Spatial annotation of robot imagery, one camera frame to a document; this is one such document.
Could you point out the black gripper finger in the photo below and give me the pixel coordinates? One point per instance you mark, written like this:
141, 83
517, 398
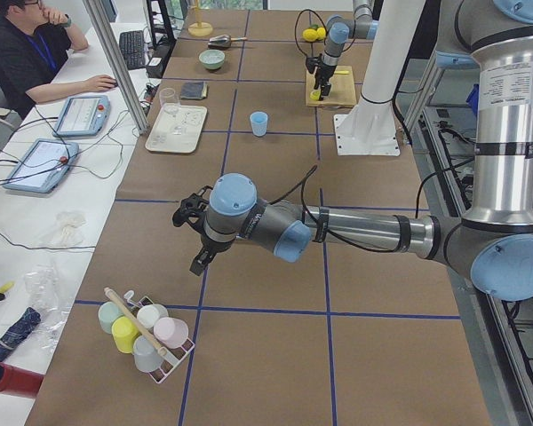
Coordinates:
200, 263
324, 91

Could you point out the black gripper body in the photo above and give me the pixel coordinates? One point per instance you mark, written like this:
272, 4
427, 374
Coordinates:
209, 246
325, 72

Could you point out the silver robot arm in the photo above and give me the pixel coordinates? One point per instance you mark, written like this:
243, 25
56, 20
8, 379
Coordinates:
491, 244
339, 32

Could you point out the yellow lemon lower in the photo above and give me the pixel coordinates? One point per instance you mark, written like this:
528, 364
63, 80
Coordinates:
310, 35

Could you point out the white cup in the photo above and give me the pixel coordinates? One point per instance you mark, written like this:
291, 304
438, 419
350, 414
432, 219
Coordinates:
149, 314

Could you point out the light blue cup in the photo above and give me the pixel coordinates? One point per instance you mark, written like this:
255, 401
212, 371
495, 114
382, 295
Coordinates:
259, 122

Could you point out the pink cup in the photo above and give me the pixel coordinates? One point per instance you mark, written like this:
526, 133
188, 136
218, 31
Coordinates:
171, 332

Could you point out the white cup rack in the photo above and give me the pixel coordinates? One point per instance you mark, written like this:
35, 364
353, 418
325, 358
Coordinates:
172, 358

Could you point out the yellow cup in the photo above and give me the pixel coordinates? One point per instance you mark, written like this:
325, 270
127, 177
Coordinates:
124, 334

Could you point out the mint green cup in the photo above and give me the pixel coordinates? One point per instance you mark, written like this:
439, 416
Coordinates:
108, 313

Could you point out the grey cup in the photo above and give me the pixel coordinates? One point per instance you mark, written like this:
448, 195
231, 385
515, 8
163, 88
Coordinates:
146, 358

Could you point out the wooden cup tree stand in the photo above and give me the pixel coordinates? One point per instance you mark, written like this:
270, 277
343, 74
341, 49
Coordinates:
199, 28

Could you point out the bamboo cutting board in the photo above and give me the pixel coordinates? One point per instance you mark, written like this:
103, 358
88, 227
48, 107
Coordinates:
342, 91

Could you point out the steel ice scoop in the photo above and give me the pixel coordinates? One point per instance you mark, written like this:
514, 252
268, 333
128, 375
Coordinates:
223, 42

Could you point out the cream bear tray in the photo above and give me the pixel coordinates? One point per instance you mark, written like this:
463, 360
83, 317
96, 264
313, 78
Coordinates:
161, 138

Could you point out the green bowl of ice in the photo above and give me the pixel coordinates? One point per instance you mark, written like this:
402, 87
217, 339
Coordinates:
212, 59

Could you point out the grey folded cloth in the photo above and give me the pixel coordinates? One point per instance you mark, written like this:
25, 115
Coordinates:
194, 90

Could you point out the clear wine glass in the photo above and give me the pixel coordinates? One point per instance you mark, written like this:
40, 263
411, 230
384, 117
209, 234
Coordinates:
169, 101

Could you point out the blue teach pendant far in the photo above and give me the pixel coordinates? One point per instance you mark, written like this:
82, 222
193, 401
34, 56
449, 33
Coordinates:
82, 116

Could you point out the blue teach pendant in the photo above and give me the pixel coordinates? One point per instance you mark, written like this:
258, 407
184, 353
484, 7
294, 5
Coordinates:
43, 166
82, 116

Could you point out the blue teach pendant near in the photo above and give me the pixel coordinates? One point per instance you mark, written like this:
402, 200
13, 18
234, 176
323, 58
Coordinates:
43, 166

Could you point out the blue folded umbrella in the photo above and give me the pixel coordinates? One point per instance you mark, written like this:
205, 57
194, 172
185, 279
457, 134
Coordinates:
17, 333

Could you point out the black keyboard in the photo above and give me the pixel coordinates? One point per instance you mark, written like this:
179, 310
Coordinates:
132, 48

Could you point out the red cylinder bottle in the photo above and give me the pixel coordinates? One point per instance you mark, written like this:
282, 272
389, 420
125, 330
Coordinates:
19, 382

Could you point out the seated person in black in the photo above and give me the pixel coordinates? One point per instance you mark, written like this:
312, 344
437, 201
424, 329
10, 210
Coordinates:
34, 44

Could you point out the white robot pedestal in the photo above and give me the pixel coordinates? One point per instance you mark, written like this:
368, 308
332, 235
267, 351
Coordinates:
369, 128

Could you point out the aluminium frame post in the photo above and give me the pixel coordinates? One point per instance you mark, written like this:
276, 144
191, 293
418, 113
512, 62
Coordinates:
115, 59

